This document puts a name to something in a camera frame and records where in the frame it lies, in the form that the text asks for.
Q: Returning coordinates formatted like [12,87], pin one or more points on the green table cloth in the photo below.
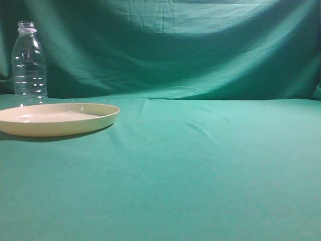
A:
[170,170]

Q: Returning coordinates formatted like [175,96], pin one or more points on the green backdrop cloth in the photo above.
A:
[192,50]

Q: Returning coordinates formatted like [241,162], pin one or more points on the clear plastic bottle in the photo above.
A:
[29,66]

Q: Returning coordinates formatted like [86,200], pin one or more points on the cream plastic plate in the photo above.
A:
[59,119]

